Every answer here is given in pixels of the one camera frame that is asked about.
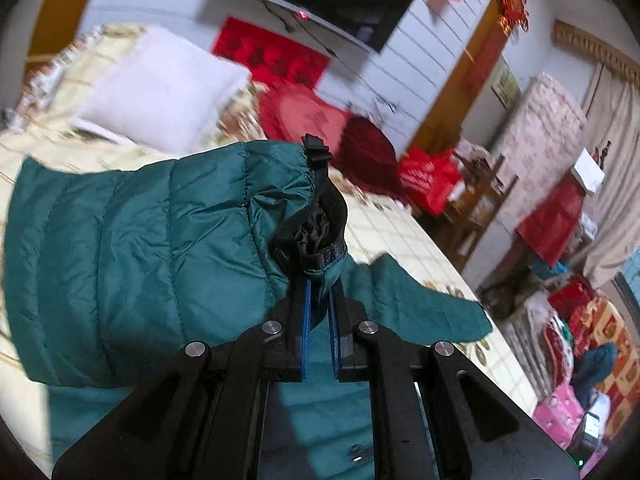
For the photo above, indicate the white pillow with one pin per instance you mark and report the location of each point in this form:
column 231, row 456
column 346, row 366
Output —
column 160, row 90

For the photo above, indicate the red shopping bag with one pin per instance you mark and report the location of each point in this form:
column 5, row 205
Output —
column 427, row 180

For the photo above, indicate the red heart pillow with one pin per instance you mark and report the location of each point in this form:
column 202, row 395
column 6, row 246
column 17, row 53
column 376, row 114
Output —
column 300, row 115

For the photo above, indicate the wooden door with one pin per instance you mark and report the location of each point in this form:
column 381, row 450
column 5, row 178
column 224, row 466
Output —
column 60, row 5

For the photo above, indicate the dark red fuzzy pillow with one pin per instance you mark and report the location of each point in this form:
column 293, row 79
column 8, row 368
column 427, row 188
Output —
column 365, row 155

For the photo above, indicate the white box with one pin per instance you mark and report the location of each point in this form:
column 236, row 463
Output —
column 589, row 172

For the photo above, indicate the pink printed bag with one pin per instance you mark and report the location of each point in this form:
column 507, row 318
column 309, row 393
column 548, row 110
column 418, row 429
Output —
column 557, row 415

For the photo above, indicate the framed wall picture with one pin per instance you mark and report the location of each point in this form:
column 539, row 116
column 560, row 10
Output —
column 505, row 87

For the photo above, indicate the teal cloth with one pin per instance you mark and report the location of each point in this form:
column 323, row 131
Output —
column 595, row 365

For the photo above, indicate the floral mattress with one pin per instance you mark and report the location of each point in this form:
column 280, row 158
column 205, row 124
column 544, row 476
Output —
column 540, row 125

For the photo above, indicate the bed with floral checked sheet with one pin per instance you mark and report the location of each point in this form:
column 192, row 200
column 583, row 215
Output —
column 400, row 240

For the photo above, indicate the red cloth cover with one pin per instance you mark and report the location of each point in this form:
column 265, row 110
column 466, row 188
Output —
column 555, row 220

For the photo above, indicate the beige curtain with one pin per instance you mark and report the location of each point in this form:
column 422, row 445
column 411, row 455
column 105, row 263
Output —
column 615, row 160

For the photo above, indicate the red knot ornament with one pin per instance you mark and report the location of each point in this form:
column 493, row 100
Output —
column 512, row 0

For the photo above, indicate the wooden curtain cornice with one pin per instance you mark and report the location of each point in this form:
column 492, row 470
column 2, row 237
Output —
column 595, row 47

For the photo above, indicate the pile of colourful blankets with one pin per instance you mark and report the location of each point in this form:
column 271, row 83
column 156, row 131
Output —
column 600, row 320

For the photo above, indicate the wooden door frame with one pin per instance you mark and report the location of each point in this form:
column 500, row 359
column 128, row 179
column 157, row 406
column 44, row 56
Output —
column 450, row 95

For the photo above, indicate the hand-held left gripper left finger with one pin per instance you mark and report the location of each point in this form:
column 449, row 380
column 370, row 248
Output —
column 305, row 330

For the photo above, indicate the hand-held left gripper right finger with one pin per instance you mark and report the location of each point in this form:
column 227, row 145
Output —
column 335, row 340

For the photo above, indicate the teal down jacket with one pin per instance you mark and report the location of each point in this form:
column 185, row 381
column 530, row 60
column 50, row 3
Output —
column 150, row 260

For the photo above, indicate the wooden chair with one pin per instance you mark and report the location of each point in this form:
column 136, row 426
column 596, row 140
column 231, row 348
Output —
column 480, row 185

